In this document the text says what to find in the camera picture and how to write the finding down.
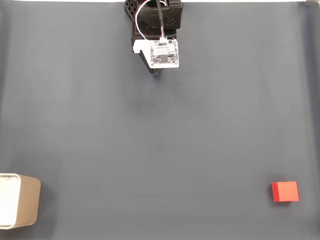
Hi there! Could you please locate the white wrist camera board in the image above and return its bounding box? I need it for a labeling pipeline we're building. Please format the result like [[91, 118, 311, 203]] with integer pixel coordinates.
[[132, 38, 180, 70]]

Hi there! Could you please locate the red cube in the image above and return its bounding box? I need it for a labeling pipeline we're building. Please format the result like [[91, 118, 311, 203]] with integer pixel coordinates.
[[271, 181, 300, 203]]

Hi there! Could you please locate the dark grey table mat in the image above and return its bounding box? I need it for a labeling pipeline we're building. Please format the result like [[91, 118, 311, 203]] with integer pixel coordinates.
[[0, 1, 320, 240]]

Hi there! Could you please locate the beige metal box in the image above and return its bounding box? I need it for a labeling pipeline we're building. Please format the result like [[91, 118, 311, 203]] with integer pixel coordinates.
[[0, 172, 42, 230]]

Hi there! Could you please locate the white looped wire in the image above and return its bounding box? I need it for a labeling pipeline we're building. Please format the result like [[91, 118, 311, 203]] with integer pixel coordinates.
[[134, 0, 151, 41]]

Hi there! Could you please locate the black camera cable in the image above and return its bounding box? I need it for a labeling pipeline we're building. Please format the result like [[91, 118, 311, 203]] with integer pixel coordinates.
[[154, 0, 167, 41]]

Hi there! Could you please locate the white plastic padding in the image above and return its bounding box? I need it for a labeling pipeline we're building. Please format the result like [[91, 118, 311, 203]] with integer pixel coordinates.
[[0, 174, 19, 226]]

